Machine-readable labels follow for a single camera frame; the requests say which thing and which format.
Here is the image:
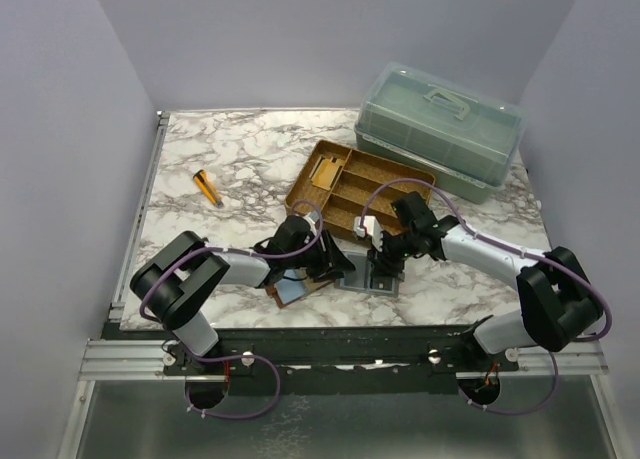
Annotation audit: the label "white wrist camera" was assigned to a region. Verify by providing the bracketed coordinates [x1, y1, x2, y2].
[352, 215, 383, 250]
[303, 210, 321, 234]

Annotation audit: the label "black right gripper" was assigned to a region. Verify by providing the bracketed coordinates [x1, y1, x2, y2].
[367, 228, 420, 278]

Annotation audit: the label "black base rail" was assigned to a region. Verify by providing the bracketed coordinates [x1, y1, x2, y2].
[83, 324, 518, 397]

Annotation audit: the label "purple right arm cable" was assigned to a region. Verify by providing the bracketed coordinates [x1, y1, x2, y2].
[359, 178, 615, 415]

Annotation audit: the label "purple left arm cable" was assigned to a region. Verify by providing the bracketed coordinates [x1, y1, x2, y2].
[138, 200, 325, 421]

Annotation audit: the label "clear green plastic toolbox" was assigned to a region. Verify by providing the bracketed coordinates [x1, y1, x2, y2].
[354, 62, 525, 204]

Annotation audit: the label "orange utility knife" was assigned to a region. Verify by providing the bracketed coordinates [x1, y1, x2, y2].
[193, 169, 224, 208]

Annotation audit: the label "woven wicker divided tray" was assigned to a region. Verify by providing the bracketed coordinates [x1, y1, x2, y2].
[284, 140, 436, 243]

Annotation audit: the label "brown open card holder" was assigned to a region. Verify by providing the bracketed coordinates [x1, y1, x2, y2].
[265, 270, 332, 308]

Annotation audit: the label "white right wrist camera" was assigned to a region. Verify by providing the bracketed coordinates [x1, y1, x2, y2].
[352, 215, 383, 250]

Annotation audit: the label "yellow cards in tray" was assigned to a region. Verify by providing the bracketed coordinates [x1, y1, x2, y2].
[310, 156, 345, 191]

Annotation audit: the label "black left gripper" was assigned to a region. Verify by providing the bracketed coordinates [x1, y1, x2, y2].
[285, 230, 355, 282]

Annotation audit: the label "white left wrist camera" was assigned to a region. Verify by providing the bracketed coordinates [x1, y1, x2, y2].
[303, 210, 321, 234]

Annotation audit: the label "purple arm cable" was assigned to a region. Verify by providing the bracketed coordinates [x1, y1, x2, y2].
[138, 200, 325, 421]
[359, 178, 615, 415]

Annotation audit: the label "grey card holder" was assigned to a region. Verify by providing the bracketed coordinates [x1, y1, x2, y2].
[334, 251, 400, 298]

